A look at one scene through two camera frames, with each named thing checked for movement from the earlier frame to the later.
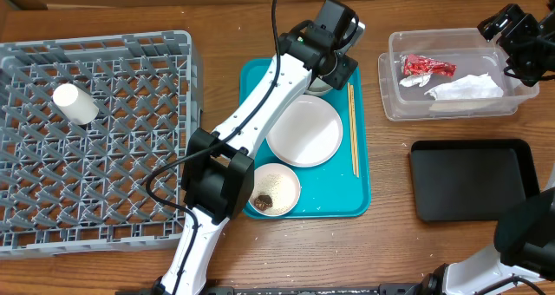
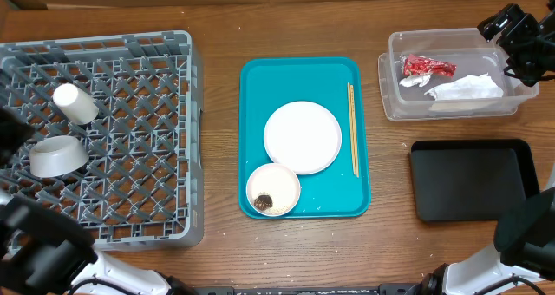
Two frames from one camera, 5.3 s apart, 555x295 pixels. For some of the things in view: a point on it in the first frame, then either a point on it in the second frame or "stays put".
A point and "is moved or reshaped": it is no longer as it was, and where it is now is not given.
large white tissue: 471,86 stays put
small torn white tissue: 411,80 stays put
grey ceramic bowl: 318,87 → 56,155
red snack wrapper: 420,65 stays put
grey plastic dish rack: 93,135 stays put
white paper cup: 80,107 stays put
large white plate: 304,131 is moved or reshaped
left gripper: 340,75 → 17,133
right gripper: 530,74 stays put
